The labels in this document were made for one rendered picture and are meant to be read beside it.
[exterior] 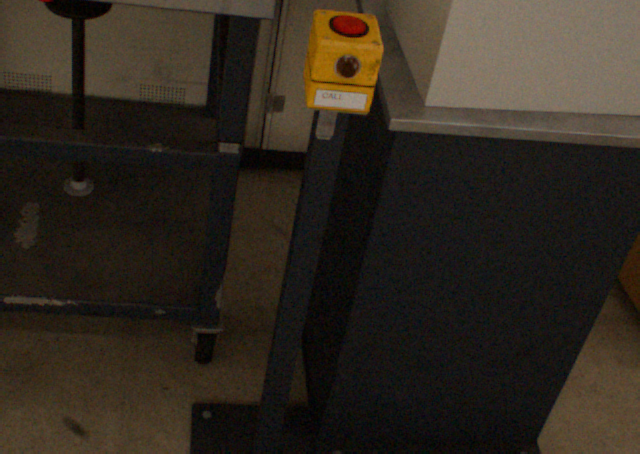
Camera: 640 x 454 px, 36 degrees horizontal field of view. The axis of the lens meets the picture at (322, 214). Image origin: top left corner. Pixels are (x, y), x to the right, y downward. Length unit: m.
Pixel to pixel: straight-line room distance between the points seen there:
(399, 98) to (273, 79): 0.91
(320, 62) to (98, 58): 1.14
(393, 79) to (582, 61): 0.26
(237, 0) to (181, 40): 0.83
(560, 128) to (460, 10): 0.24
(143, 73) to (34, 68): 0.24
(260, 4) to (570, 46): 0.43
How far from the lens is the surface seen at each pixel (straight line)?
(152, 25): 2.21
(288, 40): 2.21
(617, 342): 2.26
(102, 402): 1.89
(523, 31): 1.35
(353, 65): 1.18
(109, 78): 2.30
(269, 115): 2.32
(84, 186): 2.04
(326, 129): 1.27
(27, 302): 1.84
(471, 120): 1.37
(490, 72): 1.37
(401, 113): 1.35
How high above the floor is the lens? 1.49
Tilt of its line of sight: 40 degrees down
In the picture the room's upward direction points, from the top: 12 degrees clockwise
